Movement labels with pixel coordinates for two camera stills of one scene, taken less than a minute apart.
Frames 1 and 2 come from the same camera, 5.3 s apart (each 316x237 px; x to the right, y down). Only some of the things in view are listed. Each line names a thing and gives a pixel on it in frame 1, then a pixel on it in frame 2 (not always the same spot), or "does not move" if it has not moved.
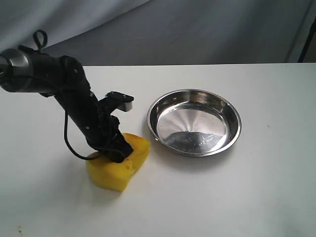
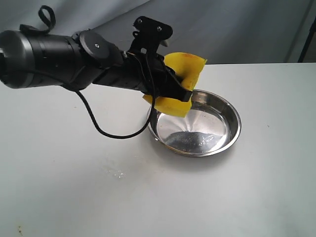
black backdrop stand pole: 312,30 does not move
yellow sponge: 105,171 to 188,67
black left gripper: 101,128 to 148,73
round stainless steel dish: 194,122 does not move
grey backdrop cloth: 100,32 does not move
